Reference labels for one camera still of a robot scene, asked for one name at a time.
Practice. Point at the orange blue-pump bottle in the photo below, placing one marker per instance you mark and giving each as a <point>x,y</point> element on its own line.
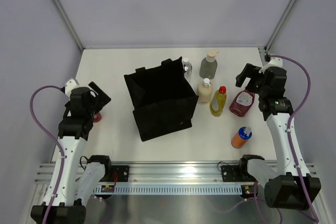
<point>241,137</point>

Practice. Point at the aluminium frame post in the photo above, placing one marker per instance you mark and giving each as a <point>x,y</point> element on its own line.
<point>280,24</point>
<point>68,24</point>

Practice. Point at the dark red Fairy bottle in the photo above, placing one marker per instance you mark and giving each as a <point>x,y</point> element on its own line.
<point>242,103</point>

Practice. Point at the left aluminium frame post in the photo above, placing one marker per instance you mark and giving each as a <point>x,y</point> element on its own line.
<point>68,24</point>

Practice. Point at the yellow red-cap detergent bottle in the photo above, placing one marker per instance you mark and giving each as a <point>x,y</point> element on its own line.
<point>217,104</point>

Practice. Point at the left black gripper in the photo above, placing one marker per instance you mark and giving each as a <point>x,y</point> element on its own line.
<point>101,99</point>

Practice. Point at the small red-cap bottle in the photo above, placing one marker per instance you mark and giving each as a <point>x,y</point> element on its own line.
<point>97,117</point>

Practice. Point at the black canvas bag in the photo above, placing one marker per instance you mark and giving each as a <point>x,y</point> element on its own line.
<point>164,102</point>

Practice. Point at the white slotted cable duct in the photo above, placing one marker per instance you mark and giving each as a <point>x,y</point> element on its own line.
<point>168,190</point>

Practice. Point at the right aluminium frame post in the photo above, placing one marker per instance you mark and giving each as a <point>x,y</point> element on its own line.
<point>280,24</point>

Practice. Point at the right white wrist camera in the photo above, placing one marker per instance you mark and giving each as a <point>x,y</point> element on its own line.
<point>274,61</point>

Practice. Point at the grey-green pump bottle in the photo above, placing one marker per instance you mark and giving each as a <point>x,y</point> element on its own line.
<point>209,65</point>

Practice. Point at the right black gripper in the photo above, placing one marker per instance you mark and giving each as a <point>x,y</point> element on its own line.
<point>249,71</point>

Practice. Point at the clear silver-cap bottle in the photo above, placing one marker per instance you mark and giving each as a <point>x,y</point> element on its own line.
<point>187,69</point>

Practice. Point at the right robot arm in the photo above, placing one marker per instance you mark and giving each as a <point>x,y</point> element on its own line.
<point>291,186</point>

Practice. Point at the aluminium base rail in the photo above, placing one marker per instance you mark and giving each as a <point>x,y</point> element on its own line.
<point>157,173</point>

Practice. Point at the beige pump bottle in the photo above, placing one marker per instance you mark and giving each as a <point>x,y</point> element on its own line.
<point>204,91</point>

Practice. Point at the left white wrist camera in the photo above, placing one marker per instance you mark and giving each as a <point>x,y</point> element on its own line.
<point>69,86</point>

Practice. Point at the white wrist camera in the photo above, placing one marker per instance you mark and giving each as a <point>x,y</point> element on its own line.
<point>69,86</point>
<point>274,61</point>

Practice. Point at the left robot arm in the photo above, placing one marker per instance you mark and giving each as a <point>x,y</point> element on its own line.
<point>67,194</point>

